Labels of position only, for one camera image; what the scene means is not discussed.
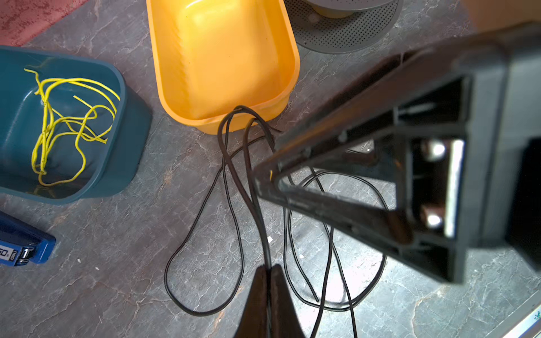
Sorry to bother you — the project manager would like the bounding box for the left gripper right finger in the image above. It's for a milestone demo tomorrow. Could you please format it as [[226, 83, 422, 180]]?
[[269, 264, 304, 337]]

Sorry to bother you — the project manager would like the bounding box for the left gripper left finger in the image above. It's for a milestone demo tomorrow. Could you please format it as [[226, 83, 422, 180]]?
[[234, 266, 268, 338]]

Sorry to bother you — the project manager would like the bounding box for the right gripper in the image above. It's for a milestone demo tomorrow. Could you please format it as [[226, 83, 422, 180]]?
[[460, 23, 540, 270]]

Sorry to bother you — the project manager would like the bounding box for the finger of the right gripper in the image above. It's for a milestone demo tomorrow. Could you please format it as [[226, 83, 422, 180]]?
[[253, 50, 466, 283]]

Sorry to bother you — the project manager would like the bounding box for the grey perforated cable spool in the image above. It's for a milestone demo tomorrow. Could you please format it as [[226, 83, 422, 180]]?
[[285, 1, 403, 54]]

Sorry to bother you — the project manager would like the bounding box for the teal plastic bin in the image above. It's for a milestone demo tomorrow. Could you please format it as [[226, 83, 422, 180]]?
[[1, 46, 152, 204]]

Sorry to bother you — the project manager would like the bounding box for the yellow plastic bin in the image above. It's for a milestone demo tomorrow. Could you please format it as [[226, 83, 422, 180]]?
[[147, 1, 300, 135]]

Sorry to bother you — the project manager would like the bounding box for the yellow wire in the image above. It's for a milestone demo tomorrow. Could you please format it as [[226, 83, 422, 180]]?
[[24, 68, 121, 187]]

